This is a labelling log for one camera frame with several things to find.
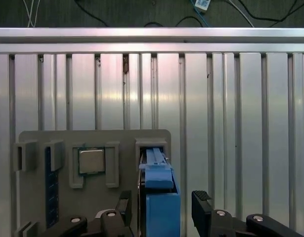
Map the thin white floor cable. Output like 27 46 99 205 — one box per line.
22 0 42 28

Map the thick white floor cable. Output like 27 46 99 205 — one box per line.
225 0 256 28

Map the black floor cable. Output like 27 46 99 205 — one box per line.
75 0 304 28

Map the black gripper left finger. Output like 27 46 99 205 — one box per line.
40 189 134 237

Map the white adapter box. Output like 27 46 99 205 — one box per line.
193 0 213 12

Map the blue floor cable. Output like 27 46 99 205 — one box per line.
190 0 212 28

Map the hard disk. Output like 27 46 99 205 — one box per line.
136 147 182 237

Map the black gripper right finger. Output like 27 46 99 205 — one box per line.
191 190 304 237

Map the grey parts rack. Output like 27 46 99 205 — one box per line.
14 128 173 237

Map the blue RAM stick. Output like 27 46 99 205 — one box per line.
44 147 60 229

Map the silver CPU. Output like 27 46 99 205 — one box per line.
77 147 106 176

